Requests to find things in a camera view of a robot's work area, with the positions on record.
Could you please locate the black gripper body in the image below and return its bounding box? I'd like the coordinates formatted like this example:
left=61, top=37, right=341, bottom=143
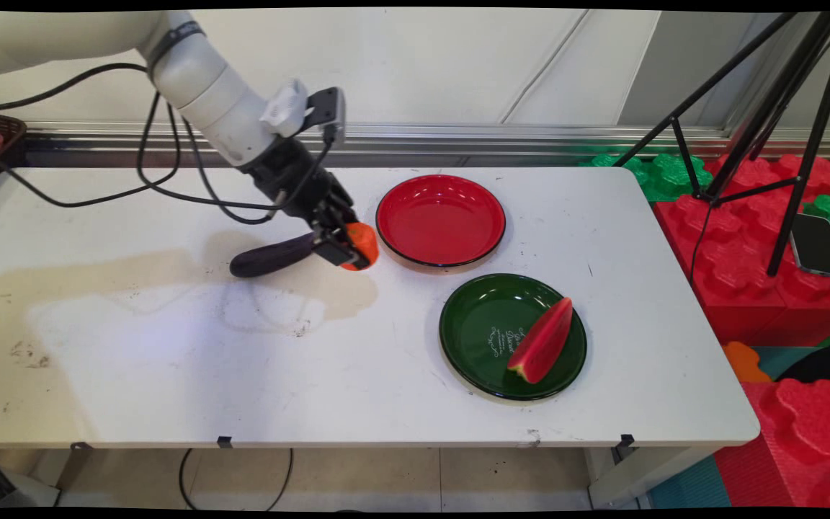
left=241, top=137, right=358, bottom=231

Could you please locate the orange toy carrot piece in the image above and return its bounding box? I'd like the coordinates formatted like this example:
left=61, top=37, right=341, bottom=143
left=339, top=221, right=380, bottom=272

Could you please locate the purple toy eggplant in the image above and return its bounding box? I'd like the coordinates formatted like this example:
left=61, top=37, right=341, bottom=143
left=230, top=231, right=318, bottom=279

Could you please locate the red plate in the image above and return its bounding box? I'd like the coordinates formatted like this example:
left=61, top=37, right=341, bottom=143
left=375, top=174, right=507, bottom=269

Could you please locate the dark green plate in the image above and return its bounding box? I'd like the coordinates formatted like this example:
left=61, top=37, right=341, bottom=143
left=439, top=272, right=589, bottom=402

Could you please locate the red toy watermelon slice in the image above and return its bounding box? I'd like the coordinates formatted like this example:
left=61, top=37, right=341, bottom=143
left=507, top=296, right=574, bottom=385

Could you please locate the brown wicker basket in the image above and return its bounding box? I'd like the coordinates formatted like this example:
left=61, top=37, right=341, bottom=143
left=0, top=112, right=27, bottom=195

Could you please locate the white table leg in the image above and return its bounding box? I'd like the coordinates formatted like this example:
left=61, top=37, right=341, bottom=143
left=586, top=445, right=722, bottom=509

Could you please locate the large red foam block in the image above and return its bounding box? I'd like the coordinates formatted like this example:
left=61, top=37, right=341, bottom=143
left=654, top=153, right=830, bottom=347

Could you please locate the orange foam piece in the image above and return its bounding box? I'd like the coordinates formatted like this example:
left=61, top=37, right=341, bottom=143
left=721, top=341, right=772, bottom=384

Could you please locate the black smartphone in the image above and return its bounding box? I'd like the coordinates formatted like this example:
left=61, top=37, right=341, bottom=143
left=790, top=213, right=830, bottom=279

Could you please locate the black tripod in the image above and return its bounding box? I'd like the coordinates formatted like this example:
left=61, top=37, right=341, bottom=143
left=613, top=11, right=830, bottom=278

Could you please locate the black foam piece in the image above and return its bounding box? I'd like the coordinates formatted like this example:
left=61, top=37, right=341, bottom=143
left=781, top=339, right=830, bottom=391

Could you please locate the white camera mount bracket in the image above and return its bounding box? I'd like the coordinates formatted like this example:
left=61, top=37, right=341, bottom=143
left=260, top=78, right=311, bottom=138

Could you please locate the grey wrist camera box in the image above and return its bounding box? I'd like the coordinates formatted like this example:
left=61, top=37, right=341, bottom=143
left=305, top=86, right=347, bottom=145

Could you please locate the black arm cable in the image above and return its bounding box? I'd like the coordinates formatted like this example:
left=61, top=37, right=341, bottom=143
left=0, top=63, right=333, bottom=226

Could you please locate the black strap on arm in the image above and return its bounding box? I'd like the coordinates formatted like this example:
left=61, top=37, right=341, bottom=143
left=143, top=22, right=207, bottom=73

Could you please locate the aluminium wall rail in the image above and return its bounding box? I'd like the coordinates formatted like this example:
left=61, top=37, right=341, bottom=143
left=22, top=121, right=830, bottom=168

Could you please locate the black cable under table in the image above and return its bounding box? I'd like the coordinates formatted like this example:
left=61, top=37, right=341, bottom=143
left=179, top=448, right=293, bottom=511

